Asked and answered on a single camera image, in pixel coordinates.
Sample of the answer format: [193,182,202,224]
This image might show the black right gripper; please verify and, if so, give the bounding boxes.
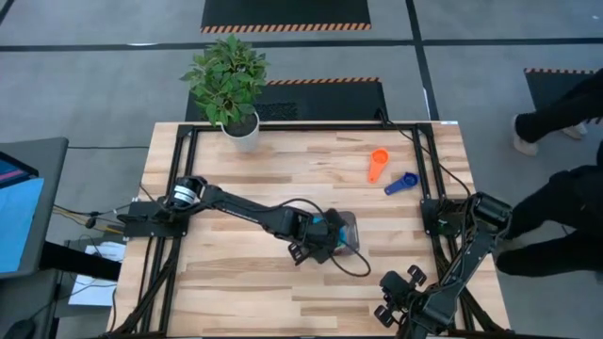
[373,264,428,329]

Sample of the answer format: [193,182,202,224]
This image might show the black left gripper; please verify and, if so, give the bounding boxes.
[287,208,349,266]

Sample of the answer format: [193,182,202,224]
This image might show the grey translucent plastic basket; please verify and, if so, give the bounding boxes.
[324,210,362,257]

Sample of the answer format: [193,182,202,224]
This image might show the orange measuring cup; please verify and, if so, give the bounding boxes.
[367,148,391,185]

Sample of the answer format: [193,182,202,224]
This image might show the small dark blue measuring cup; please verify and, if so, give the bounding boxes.
[383,171,420,196]

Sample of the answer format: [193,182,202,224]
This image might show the white plant pot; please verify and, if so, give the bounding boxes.
[220,111,261,153]

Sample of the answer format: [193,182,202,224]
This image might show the black mesh pad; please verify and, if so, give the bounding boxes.
[253,102,300,121]

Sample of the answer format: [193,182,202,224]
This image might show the black mat with hazard stripes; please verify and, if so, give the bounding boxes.
[201,0,372,34]
[523,68,603,126]
[185,77,388,122]

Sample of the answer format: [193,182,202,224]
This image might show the green leafy plant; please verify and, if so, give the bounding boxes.
[180,33,271,127]

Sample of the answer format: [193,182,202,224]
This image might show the white papers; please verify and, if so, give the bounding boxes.
[68,240,126,308]

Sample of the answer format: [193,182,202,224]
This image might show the black desk leg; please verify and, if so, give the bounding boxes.
[40,240,122,283]

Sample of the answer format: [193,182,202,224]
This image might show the grey desk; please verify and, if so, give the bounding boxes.
[0,136,70,280]

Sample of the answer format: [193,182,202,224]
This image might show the light blue panel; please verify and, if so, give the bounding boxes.
[0,177,46,274]

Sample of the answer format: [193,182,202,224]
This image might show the black framed monitor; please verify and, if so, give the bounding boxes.
[0,150,40,190]

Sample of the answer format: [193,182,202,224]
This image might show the black computer mouse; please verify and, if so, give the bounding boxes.
[2,318,37,339]

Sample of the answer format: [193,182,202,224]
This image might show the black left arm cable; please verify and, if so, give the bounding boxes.
[263,197,372,279]

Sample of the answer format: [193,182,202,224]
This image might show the black aluminium table frame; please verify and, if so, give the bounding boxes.
[101,121,514,339]

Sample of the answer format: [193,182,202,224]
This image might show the black table cable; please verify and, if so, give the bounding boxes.
[375,107,474,198]

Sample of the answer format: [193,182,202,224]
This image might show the yellow cable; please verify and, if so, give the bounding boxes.
[52,206,125,235]

